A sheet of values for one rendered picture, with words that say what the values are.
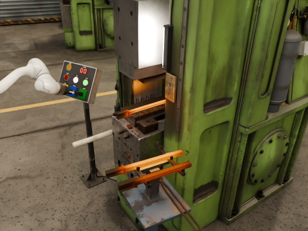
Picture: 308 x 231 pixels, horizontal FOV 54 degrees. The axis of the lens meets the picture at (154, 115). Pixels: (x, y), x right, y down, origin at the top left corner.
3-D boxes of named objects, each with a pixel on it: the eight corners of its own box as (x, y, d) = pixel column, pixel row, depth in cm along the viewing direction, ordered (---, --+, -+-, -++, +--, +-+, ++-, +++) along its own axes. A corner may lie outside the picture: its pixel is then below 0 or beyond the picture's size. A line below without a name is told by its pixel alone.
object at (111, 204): (122, 248, 231) (122, 247, 230) (89, 201, 271) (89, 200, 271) (162, 224, 251) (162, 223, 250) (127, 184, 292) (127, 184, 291)
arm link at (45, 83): (63, 89, 205) (54, 74, 209) (46, 85, 190) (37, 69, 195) (53, 98, 208) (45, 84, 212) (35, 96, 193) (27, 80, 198)
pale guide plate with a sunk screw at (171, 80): (173, 102, 186) (174, 77, 178) (164, 97, 193) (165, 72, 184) (175, 101, 187) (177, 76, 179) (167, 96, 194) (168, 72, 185)
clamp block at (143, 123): (144, 134, 203) (144, 126, 200) (137, 129, 209) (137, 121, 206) (158, 129, 209) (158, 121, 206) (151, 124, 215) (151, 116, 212)
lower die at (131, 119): (134, 127, 212) (134, 116, 207) (120, 115, 226) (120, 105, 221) (180, 111, 233) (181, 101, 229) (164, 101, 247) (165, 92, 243)
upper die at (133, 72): (134, 80, 194) (134, 66, 190) (118, 71, 208) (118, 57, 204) (183, 68, 216) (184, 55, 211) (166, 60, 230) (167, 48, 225)
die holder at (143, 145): (139, 189, 220) (139, 139, 198) (113, 162, 247) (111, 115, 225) (195, 162, 249) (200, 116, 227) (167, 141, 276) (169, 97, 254)
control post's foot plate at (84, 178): (88, 189, 285) (87, 182, 281) (78, 176, 301) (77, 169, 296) (108, 180, 297) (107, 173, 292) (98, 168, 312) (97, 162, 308)
